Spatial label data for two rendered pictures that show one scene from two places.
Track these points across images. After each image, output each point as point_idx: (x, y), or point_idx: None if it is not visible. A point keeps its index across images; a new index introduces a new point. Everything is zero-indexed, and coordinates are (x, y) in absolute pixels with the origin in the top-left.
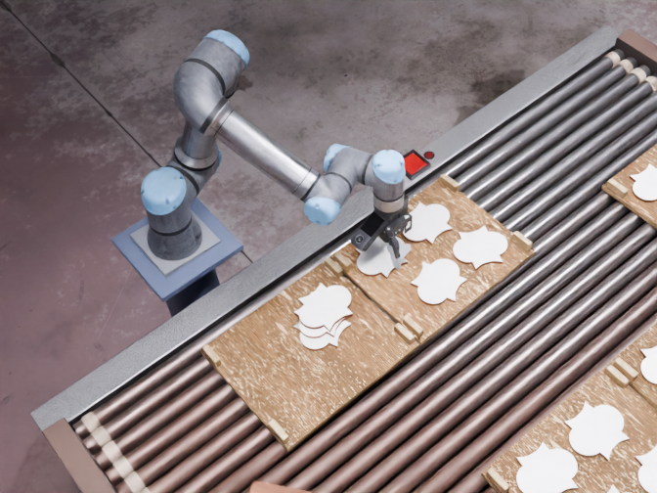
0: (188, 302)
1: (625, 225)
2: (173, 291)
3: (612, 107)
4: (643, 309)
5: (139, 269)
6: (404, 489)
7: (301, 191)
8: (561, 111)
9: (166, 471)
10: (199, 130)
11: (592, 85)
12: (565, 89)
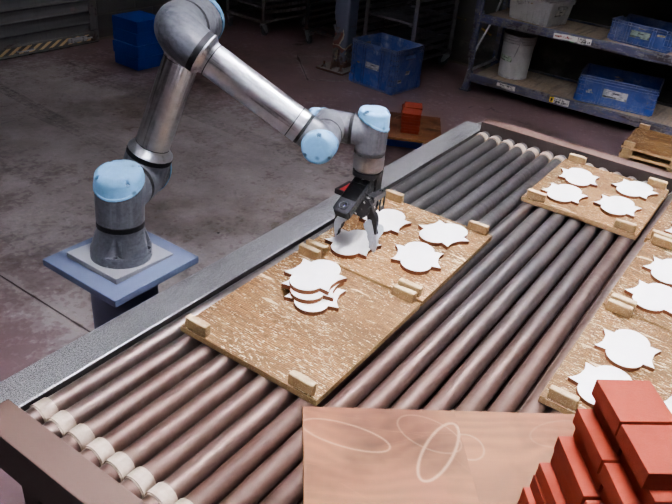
0: None
1: (554, 220)
2: (127, 295)
3: (499, 158)
4: (605, 269)
5: (82, 280)
6: None
7: (299, 124)
8: (461, 160)
9: None
10: (188, 60)
11: (477, 148)
12: (457, 150)
